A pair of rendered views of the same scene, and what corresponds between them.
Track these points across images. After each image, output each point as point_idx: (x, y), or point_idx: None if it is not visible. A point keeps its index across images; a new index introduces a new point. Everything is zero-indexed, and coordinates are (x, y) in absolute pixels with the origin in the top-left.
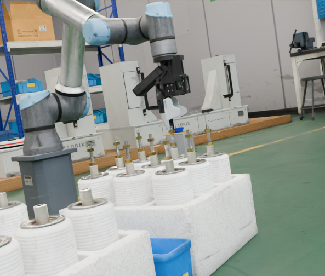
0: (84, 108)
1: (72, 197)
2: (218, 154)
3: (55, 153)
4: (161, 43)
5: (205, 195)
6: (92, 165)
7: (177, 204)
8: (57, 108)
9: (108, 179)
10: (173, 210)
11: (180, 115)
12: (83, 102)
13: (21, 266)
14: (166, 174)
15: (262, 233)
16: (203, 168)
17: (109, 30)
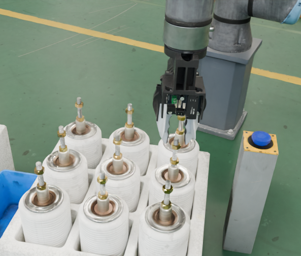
0: (286, 15)
1: (223, 106)
2: (151, 227)
3: (216, 54)
4: (165, 26)
5: (58, 253)
6: (76, 120)
7: (23, 232)
8: (247, 2)
9: (72, 145)
10: (3, 234)
11: (192, 135)
12: (287, 7)
13: None
14: (23, 199)
15: None
16: (86, 227)
17: None
